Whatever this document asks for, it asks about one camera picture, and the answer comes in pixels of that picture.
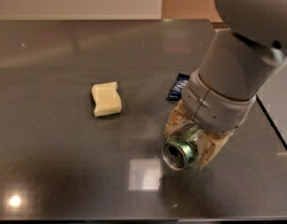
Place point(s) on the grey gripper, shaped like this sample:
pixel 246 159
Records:
pixel 214 106

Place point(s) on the green soda can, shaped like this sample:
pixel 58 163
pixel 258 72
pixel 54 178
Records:
pixel 180 148

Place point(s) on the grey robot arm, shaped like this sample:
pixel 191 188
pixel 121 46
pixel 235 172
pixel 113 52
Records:
pixel 253 47

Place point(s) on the dark blue snack packet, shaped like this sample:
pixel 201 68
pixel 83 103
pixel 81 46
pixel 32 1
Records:
pixel 176 90

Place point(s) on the yellow sponge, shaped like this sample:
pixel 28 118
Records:
pixel 106 98

